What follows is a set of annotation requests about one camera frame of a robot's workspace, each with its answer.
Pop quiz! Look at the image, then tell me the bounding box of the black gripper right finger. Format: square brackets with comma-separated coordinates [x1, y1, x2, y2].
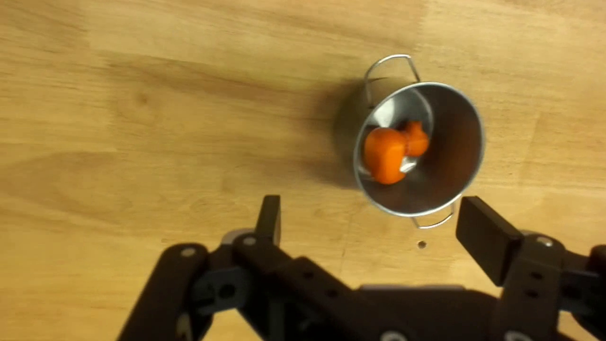
[454, 195, 606, 341]

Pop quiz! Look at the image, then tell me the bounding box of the small steel pot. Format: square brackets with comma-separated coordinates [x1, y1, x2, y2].
[350, 53, 486, 233]

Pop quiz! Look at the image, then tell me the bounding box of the orange rubber duck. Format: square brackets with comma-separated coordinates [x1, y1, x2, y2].
[361, 120, 433, 188]

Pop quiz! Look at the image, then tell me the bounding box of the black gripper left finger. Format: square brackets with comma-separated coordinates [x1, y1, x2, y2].
[115, 193, 355, 341]

